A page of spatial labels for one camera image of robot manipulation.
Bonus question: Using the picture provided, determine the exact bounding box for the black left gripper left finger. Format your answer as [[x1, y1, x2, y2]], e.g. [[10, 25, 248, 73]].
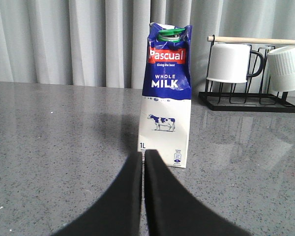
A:
[[54, 152, 142, 236]]

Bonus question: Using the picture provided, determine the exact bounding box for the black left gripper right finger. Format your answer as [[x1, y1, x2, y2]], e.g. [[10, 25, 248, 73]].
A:
[[144, 150, 250, 236]]

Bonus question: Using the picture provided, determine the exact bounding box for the blue white milk carton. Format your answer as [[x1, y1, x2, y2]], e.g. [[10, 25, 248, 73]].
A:
[[137, 23, 192, 168]]

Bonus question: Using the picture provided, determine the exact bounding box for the grey pleated curtain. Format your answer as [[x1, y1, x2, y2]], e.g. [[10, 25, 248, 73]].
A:
[[0, 0, 295, 92]]

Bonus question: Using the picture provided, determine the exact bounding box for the white ribbed mug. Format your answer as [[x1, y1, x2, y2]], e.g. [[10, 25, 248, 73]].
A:
[[267, 45, 295, 92]]

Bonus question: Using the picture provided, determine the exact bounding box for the black wire mug rack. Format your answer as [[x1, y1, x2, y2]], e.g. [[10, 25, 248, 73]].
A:
[[199, 35, 295, 113]]

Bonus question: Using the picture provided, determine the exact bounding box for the white mug black handle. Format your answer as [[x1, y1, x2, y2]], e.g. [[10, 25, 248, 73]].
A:
[[206, 43, 265, 84]]

